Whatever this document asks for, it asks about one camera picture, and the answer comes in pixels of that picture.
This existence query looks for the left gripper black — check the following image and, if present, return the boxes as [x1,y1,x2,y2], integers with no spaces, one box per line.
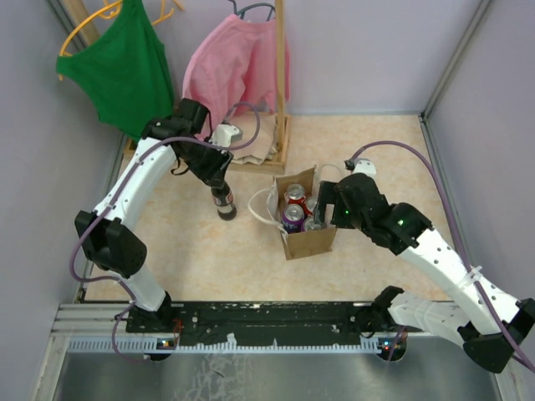
[181,135,235,189]

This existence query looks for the cola glass bottle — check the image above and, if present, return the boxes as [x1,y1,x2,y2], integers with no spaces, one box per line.
[211,183,237,221]

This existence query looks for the red soda can front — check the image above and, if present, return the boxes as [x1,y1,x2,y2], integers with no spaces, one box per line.
[303,195,318,216]

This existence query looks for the red soda can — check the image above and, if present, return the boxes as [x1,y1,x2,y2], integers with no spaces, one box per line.
[303,195,318,216]
[284,183,307,206]

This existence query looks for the purple soda can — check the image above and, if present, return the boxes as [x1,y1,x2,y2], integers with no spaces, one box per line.
[282,204,305,234]
[301,216,327,232]

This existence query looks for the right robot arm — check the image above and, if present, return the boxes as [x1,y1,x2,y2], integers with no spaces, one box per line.
[313,173,534,373]

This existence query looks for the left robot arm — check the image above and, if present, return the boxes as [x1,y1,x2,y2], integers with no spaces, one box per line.
[74,99,237,332]

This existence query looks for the beige folded cloth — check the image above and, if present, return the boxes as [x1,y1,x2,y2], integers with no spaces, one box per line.
[231,113,278,165]

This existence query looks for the wooden clothes rack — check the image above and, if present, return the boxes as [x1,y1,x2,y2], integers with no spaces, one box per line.
[49,1,291,175]

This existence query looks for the pink t-shirt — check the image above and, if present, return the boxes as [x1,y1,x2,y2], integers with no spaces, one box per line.
[182,14,277,140]

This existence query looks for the green tank top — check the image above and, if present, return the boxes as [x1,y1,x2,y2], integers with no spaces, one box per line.
[56,1,174,142]

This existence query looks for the grey clothes hanger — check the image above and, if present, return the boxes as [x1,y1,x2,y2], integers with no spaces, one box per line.
[228,0,276,21]

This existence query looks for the yellow clothes hanger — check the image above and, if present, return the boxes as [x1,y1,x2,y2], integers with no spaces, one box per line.
[58,0,186,81]

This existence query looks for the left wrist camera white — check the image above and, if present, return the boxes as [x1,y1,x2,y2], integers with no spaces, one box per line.
[209,124,243,150]

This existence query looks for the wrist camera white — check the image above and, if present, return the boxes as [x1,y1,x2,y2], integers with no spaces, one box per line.
[344,157,377,178]
[209,124,243,150]

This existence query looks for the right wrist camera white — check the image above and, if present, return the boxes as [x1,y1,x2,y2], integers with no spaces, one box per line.
[344,157,377,178]

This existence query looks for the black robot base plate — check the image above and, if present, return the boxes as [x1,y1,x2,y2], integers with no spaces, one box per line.
[115,302,400,356]

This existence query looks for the aluminium frame rail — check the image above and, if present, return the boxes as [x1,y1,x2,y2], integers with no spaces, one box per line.
[51,302,135,335]

